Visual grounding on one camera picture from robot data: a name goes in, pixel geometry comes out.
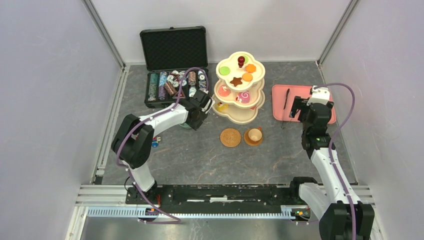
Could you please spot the pink plastic tray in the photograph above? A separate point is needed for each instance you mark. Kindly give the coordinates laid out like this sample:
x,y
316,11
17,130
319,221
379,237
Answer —
x,y
290,103

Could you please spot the green teacup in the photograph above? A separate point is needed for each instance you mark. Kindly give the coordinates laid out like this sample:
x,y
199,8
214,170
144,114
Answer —
x,y
184,125

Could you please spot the orange macaron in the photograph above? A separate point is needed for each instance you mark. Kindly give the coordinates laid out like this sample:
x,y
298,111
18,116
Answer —
x,y
248,77

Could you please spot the small toy car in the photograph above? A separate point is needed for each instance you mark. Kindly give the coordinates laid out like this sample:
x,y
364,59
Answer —
x,y
155,142

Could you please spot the yellow roll cake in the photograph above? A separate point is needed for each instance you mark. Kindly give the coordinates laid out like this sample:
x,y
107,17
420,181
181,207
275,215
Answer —
x,y
221,107

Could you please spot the chocolate star cookie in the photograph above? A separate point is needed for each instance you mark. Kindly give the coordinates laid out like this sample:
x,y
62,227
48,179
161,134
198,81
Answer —
x,y
236,81

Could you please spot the patterned round wooden coaster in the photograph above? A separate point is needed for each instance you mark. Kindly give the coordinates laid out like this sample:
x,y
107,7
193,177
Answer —
x,y
230,137

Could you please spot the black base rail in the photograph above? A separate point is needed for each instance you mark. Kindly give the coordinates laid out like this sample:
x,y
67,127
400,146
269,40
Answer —
x,y
220,198

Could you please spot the orange wooden cup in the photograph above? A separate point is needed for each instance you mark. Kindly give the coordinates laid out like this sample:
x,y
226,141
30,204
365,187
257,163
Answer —
x,y
255,135

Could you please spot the plain round wooden coaster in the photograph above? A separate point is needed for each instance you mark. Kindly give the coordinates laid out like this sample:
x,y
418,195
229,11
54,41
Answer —
x,y
247,142

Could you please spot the pink cupcake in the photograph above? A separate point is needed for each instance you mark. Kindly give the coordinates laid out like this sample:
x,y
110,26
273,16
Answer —
x,y
224,91

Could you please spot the green macaron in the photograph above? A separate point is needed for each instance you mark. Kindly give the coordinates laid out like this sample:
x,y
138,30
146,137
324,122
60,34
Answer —
x,y
224,70
246,59

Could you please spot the black poker chip case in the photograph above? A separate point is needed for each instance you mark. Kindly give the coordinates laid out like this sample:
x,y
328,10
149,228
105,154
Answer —
x,y
174,57

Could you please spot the black serving tongs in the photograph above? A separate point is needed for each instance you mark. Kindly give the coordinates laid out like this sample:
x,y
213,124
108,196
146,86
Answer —
x,y
283,125

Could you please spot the cream three-tier serving stand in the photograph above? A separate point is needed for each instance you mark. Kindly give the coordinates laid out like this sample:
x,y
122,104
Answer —
x,y
237,113

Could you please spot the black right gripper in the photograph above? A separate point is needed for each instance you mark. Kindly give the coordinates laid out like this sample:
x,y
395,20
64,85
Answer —
x,y
299,103

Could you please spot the orange flower cookie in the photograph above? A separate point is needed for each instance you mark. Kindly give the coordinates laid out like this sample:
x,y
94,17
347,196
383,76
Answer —
x,y
251,68

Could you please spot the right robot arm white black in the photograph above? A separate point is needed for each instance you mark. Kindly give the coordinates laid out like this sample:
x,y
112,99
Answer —
x,y
340,213

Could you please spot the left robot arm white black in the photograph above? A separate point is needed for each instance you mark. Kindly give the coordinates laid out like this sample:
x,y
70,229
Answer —
x,y
132,143

